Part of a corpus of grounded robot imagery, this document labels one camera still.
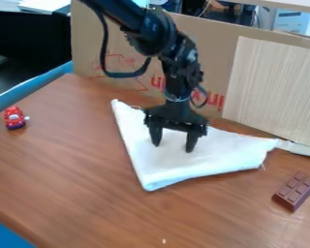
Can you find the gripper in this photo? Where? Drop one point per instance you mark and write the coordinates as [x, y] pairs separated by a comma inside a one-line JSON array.
[[175, 114]]

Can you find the cardboard box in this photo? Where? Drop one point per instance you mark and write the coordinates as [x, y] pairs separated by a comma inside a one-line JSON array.
[[119, 51]]

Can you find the red toy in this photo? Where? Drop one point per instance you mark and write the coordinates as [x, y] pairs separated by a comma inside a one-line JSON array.
[[14, 117]]

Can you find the light wooden board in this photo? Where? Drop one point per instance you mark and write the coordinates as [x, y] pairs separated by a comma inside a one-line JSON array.
[[274, 90]]

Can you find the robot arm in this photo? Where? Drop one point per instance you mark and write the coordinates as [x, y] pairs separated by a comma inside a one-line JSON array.
[[155, 30]]

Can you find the brown toy chocolate bar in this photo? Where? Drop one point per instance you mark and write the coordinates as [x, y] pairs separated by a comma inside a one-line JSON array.
[[295, 191]]

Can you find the white cloth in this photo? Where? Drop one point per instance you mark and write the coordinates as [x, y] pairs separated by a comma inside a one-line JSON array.
[[183, 158]]

